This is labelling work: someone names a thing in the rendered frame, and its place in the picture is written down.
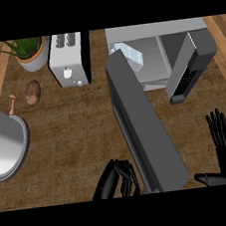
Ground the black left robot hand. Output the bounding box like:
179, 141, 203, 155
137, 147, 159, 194
87, 155, 142, 202

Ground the dark grey microwave door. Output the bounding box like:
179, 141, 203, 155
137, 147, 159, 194
103, 42, 193, 198

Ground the grey microwave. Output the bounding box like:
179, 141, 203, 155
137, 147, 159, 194
104, 15, 225, 113

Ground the large grey metal pot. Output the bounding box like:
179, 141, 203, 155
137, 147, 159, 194
0, 97, 36, 183

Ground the brown potato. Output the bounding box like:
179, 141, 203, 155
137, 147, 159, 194
23, 79, 44, 107

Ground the white toaster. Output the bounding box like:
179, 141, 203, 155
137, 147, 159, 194
45, 31, 97, 91

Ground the tan mushroom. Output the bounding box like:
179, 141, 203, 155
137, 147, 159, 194
6, 93, 22, 116

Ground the green potted plant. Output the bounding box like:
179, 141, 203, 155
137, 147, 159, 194
0, 36, 54, 77

